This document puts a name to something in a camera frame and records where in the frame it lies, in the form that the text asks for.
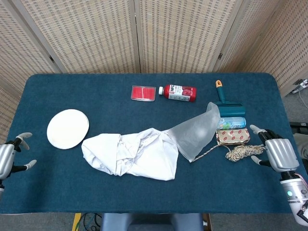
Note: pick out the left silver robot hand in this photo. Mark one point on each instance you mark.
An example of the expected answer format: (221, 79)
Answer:
(6, 158)

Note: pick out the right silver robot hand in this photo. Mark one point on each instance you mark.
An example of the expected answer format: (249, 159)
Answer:
(281, 154)

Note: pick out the translucent plastic bag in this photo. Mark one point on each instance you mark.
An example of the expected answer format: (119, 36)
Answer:
(197, 132)

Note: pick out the white clothes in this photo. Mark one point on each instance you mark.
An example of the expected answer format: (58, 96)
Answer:
(134, 156)

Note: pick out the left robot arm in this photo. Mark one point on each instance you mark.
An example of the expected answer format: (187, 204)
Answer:
(1, 190)

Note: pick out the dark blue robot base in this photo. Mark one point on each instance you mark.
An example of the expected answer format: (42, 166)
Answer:
(149, 222)

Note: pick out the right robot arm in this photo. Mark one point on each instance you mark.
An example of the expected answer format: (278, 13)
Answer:
(294, 192)

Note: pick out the gold foil snack package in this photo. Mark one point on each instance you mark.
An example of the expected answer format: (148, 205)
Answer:
(233, 136)

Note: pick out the light blue drink can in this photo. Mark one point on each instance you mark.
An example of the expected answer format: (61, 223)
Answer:
(233, 122)

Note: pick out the white round plate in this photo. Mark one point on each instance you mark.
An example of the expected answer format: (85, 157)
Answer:
(67, 128)

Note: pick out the white power strip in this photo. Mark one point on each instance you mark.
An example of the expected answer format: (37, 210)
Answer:
(300, 85)

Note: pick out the red juice bottle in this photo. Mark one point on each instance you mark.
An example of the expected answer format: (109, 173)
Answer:
(180, 93)

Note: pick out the teal blue tablecloth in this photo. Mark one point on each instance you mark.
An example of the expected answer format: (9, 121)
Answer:
(120, 192)

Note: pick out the red stamp pad case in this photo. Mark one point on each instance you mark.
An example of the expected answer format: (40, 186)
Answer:
(143, 93)

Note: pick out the woven folding screen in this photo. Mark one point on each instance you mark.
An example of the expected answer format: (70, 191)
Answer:
(96, 36)

